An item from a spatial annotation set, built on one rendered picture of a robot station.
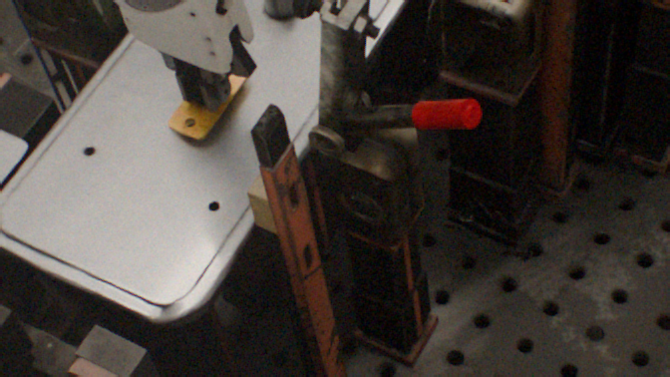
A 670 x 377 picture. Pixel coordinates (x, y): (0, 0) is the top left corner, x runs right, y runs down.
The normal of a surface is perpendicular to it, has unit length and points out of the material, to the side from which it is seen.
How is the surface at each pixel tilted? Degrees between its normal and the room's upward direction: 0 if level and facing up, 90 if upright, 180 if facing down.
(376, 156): 0
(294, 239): 90
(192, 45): 93
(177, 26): 91
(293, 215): 90
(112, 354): 0
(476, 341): 0
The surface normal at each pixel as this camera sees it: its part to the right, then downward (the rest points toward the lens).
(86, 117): -0.11, -0.54
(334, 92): -0.49, 0.76
